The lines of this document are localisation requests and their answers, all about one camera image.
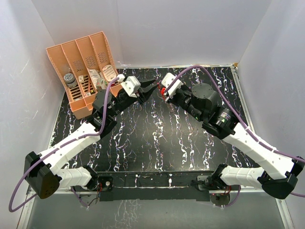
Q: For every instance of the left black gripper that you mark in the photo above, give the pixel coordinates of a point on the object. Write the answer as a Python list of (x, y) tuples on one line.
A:
[(145, 90)]

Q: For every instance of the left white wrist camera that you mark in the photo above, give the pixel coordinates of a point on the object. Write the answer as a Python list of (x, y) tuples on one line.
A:
[(131, 86)]

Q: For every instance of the round white label tin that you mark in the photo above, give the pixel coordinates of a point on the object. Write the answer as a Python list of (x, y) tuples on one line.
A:
[(109, 72)]

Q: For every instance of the small white red box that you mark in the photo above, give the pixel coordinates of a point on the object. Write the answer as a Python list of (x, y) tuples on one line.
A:
[(81, 78)]

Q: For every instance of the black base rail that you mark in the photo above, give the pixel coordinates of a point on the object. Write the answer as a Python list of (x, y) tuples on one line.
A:
[(153, 185)]

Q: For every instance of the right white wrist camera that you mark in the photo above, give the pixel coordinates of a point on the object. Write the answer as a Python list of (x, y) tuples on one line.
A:
[(167, 82)]

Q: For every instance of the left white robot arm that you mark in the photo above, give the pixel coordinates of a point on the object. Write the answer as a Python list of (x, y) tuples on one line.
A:
[(45, 172)]

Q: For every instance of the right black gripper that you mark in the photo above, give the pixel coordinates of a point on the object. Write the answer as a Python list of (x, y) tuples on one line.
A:
[(173, 100)]

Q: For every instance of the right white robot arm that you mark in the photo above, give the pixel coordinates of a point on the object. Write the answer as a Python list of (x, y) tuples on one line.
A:
[(276, 174)]

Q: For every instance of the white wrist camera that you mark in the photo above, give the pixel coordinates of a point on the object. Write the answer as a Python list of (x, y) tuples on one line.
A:
[(167, 82), (131, 86)]

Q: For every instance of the orange plastic desk organizer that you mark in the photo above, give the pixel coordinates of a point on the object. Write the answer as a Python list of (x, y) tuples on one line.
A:
[(76, 56)]

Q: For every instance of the black jar white lid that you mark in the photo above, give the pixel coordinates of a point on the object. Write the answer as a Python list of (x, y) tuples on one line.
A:
[(70, 80)]

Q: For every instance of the white paper packet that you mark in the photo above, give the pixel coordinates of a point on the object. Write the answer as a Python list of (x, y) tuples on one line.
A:
[(94, 75)]

